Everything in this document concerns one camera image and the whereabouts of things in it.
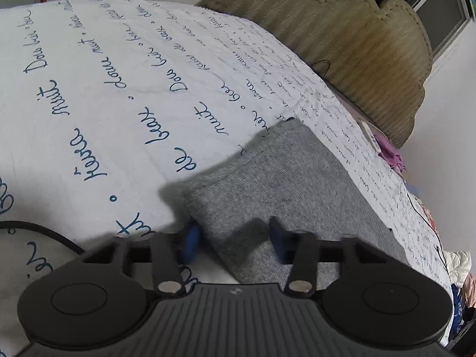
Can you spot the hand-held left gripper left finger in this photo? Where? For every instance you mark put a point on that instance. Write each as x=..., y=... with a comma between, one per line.
x=190, y=241

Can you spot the grey sweater with navy sleeves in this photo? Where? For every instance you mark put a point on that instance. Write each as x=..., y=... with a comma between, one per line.
x=282, y=178

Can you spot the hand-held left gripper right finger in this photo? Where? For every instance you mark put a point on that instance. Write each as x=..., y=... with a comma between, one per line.
x=279, y=238

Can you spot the window with grey frame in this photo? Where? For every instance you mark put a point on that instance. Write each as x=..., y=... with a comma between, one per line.
x=442, y=18

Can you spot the white blanket with script print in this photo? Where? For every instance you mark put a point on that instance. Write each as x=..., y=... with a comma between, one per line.
x=93, y=119

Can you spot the pink cloth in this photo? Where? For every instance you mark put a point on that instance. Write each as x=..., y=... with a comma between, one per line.
x=392, y=154

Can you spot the peach clothing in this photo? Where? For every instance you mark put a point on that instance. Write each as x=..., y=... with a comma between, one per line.
x=470, y=288

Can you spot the white remote control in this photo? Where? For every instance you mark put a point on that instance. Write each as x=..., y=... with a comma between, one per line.
x=370, y=137

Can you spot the blue cloth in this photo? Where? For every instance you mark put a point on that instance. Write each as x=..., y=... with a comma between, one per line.
x=456, y=305

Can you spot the cream puffy jacket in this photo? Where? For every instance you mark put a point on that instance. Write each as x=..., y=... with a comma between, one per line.
x=458, y=266

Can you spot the olive padded headboard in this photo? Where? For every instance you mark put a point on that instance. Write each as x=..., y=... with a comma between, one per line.
x=353, y=44

